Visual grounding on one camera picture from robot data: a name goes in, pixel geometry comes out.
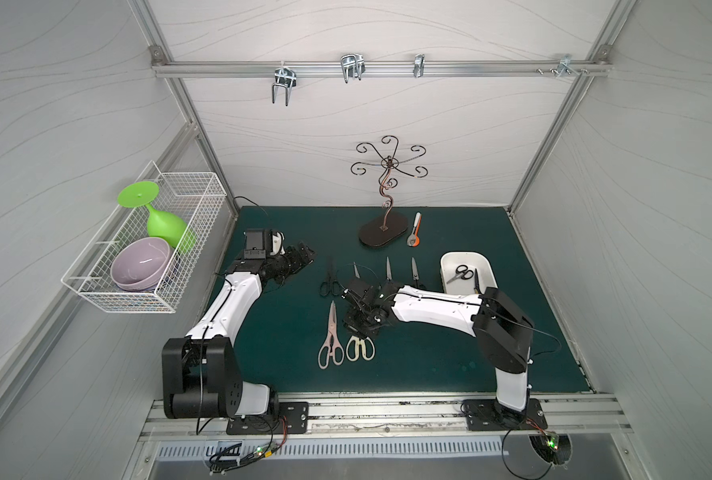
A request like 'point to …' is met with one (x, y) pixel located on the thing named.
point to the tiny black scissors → (462, 271)
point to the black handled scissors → (415, 272)
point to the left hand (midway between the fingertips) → (307, 259)
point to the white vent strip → (330, 449)
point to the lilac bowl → (141, 265)
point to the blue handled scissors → (388, 269)
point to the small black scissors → (356, 271)
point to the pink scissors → (333, 348)
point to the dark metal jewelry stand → (384, 229)
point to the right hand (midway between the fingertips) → (341, 330)
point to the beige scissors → (353, 348)
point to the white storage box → (477, 262)
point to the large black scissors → (331, 285)
